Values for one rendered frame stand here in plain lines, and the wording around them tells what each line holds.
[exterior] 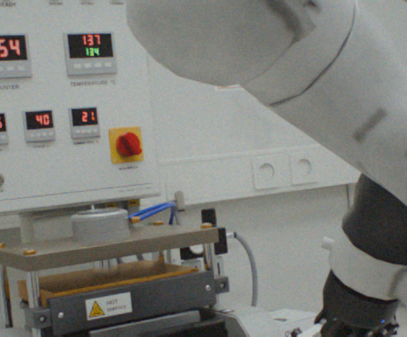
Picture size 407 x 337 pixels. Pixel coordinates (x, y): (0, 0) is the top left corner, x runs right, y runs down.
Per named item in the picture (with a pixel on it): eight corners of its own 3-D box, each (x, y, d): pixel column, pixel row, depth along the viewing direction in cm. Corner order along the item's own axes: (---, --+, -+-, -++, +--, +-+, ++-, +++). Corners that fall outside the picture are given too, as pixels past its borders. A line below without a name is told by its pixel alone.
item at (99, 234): (-15, 306, 118) (-24, 219, 117) (171, 274, 132) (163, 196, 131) (34, 330, 96) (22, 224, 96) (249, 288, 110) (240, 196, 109)
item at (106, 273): (19, 308, 113) (12, 242, 113) (158, 283, 123) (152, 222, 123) (58, 325, 98) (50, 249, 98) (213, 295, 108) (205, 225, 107)
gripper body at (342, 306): (379, 246, 83) (352, 310, 89) (313, 258, 80) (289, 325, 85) (425, 294, 78) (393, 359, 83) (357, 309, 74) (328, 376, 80)
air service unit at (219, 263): (159, 303, 131) (150, 215, 130) (234, 289, 138) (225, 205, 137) (173, 307, 126) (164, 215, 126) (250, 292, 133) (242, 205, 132)
